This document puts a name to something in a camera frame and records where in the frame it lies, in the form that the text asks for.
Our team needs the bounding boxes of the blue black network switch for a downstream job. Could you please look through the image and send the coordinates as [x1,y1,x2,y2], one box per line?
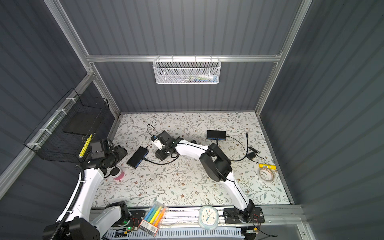
[127,147,149,169]

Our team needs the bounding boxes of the black ribbed network switch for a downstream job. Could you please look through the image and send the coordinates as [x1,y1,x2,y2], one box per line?
[206,130,227,141]

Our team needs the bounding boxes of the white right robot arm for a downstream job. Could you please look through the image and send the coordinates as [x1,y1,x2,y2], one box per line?
[151,131,255,223]

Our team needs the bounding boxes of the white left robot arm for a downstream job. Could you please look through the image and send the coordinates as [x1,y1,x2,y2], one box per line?
[43,140,131,240]

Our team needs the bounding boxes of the pink tape roll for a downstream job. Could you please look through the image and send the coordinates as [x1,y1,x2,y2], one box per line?
[110,167,125,181]

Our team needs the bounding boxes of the yellow marker in basket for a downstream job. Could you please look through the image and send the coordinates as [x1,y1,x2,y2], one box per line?
[78,134,93,159]

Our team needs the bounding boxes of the pack of coloured markers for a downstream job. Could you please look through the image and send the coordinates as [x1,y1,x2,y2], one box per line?
[139,202,169,237]

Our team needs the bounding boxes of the small mint desk clock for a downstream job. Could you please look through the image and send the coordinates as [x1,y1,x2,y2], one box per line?
[198,206,219,231]

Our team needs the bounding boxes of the clear tape roll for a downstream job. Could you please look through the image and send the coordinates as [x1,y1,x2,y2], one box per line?
[258,168,275,183]

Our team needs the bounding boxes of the black wire wall basket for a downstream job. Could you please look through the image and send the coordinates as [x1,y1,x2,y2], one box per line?
[24,92,114,163]

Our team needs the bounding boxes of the white wire mesh basket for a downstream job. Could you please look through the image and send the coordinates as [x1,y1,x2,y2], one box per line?
[153,59,222,85]

